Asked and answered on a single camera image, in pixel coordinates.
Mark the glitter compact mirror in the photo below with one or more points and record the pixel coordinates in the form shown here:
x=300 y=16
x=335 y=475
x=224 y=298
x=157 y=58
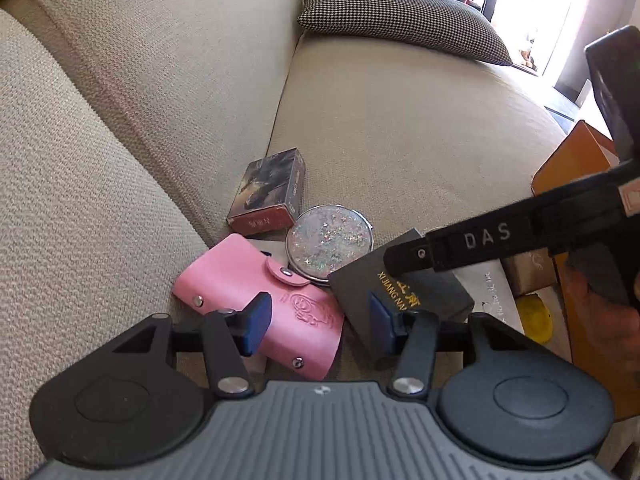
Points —
x=325 y=245

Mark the brown photo card box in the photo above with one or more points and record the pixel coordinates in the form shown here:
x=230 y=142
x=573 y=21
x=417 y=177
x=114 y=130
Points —
x=270 y=185

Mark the beige fabric sofa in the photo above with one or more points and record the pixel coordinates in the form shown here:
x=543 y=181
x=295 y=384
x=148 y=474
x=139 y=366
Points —
x=125 y=110

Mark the small brown cardboard box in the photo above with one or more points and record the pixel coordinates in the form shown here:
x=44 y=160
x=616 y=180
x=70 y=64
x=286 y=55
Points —
x=530 y=270

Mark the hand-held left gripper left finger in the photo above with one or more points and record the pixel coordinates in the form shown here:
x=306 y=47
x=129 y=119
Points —
x=256 y=322

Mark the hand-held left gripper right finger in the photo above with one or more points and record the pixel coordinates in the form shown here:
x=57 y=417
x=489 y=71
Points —
x=384 y=327

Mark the orange cardboard shoe box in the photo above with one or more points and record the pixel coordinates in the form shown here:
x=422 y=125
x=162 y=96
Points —
x=575 y=160

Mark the black box with gold print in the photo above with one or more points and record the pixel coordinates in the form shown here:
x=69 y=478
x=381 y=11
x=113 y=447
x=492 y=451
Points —
x=360 y=285

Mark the pink card holder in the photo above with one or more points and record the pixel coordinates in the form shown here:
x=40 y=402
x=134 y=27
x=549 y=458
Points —
x=225 y=280

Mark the houndstooth pillow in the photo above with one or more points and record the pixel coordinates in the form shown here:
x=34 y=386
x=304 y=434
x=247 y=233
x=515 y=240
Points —
x=400 y=20

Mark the white slim box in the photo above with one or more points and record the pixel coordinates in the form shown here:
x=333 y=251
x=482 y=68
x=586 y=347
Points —
x=490 y=295

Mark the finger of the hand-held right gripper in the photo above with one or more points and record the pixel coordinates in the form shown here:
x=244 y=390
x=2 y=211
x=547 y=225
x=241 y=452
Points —
x=450 y=247

